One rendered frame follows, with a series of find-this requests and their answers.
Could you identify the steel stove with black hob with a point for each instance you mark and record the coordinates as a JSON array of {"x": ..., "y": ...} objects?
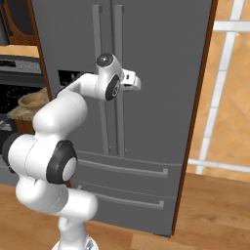
[{"x": 19, "y": 70}]

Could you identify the brown wooden wall cupboard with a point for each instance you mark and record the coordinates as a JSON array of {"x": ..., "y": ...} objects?
[{"x": 19, "y": 22}]

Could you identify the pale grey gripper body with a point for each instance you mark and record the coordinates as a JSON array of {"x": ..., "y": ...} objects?
[{"x": 135, "y": 84}]

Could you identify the grey fridge upper drawer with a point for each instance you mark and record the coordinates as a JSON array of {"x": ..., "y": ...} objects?
[{"x": 136, "y": 182}]

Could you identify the grey fridge drawer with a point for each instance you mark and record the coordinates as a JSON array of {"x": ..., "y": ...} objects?
[
  {"x": 130, "y": 218},
  {"x": 136, "y": 182}
]

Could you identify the tan bowl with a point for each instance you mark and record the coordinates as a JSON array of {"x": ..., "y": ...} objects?
[{"x": 31, "y": 101}]

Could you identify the white window frame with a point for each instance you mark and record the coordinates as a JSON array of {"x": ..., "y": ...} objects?
[{"x": 224, "y": 65}]

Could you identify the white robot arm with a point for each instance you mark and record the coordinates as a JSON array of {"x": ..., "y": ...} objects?
[{"x": 60, "y": 114}]

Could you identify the grey fridge left door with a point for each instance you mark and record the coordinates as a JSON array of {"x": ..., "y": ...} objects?
[{"x": 68, "y": 35}]

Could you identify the grey fridge right door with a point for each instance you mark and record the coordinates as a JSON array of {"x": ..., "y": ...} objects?
[{"x": 162, "y": 81}]

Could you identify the black fridge ice dispenser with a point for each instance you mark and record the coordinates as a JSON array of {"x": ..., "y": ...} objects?
[{"x": 66, "y": 78}]

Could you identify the brown wooden fridge side panel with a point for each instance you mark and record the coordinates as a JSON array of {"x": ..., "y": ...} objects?
[{"x": 195, "y": 107}]

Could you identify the grey fridge lower drawer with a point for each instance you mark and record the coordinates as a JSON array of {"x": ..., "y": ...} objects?
[{"x": 130, "y": 218}]

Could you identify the grey fridge door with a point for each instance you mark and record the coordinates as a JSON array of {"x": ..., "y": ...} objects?
[
  {"x": 68, "y": 35},
  {"x": 162, "y": 81}
]

